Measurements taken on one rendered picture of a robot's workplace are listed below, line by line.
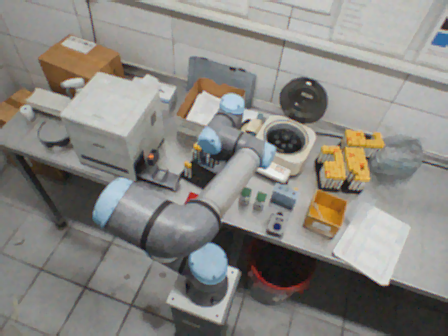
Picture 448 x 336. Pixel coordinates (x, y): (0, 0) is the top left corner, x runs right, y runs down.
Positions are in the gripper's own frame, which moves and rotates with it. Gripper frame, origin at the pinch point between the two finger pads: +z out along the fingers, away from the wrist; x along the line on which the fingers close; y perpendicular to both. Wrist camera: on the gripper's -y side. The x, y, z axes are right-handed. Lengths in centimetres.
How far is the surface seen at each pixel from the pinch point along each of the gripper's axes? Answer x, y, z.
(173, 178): 2.0, 23.2, 15.1
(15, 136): 5, 100, 19
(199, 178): -3.0, 13.5, 16.7
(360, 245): 3, -57, 18
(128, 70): -56, 75, 18
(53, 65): -28, 96, 2
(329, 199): -10.1, -40.5, 12.2
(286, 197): -3.3, -23.4, 10.5
